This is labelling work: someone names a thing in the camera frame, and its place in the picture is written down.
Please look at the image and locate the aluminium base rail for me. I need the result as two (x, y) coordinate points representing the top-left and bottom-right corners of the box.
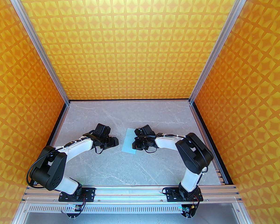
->
(22, 185), (242, 203)

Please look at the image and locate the thin black table edge strip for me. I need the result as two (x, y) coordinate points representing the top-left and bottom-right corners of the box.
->
(68, 99), (191, 102)

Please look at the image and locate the small circuit board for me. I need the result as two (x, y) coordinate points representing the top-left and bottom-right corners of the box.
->
(65, 204), (84, 219)
(180, 204), (197, 219)

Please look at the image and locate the aluminium corner post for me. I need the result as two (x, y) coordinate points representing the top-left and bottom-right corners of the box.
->
(2, 0), (70, 105)
(189, 0), (255, 104)

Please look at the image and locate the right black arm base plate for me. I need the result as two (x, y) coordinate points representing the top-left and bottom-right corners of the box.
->
(166, 187), (204, 202)

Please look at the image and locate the white slotted cable duct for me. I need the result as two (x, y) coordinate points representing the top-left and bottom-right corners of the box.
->
(28, 203), (241, 215)

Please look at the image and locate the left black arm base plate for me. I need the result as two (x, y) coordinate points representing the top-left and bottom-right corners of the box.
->
(58, 187), (96, 202)

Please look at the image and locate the light blue paper sheet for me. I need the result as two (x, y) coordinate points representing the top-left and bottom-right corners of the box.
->
(121, 128), (143, 154)

